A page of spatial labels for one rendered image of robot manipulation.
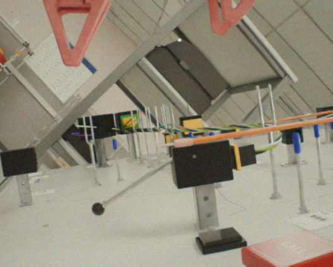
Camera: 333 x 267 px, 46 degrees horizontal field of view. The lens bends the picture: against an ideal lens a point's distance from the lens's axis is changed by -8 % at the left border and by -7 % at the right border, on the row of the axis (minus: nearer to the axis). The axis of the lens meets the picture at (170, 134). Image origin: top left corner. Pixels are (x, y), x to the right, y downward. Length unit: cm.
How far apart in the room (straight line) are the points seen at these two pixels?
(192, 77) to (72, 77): 658
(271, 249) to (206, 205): 18
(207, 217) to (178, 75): 114
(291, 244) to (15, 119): 790
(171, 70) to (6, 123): 676
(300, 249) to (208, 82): 135
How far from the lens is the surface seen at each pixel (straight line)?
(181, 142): 28
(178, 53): 154
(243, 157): 42
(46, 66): 816
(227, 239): 36
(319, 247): 25
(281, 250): 25
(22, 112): 808
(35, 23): 850
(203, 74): 156
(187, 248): 38
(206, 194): 42
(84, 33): 41
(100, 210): 42
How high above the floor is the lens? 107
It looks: 11 degrees up
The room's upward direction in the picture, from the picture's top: 45 degrees clockwise
